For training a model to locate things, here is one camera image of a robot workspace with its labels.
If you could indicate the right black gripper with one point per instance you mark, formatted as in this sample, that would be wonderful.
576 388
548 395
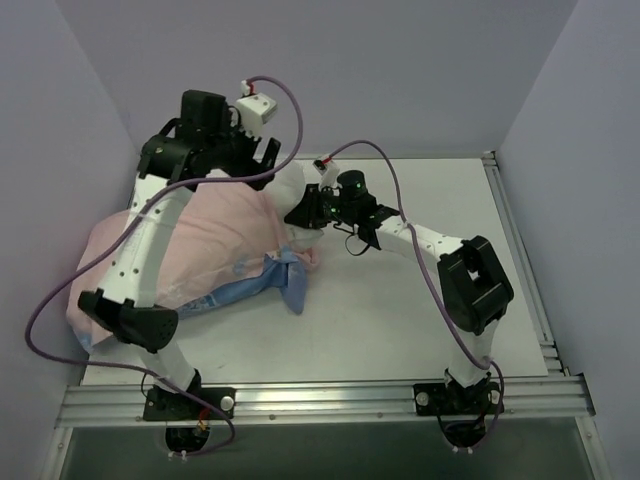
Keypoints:
310 209

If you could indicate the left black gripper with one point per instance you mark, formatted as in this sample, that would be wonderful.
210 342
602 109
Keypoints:
255 163

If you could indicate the white pillow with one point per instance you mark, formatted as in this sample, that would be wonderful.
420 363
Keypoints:
295 200

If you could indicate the blue pink printed pillowcase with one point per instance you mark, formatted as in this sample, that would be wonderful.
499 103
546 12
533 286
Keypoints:
230 243

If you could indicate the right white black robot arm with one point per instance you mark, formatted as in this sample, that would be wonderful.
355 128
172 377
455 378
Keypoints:
467 281

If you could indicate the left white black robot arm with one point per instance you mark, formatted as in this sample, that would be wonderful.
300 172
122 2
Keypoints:
124 302

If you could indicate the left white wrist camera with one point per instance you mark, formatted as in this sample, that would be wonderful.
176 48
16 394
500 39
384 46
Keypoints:
255 111

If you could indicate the back aluminium rail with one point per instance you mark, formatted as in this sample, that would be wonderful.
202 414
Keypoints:
373 154

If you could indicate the aluminium rail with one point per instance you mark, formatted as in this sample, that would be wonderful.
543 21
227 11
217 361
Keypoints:
529 287
373 154
324 403

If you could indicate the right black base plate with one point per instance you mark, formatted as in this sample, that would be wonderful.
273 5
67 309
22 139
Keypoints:
450 399

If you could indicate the right side aluminium rail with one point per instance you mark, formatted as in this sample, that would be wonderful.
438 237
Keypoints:
529 287

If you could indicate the front aluminium rail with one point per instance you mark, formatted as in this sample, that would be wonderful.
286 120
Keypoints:
324 403

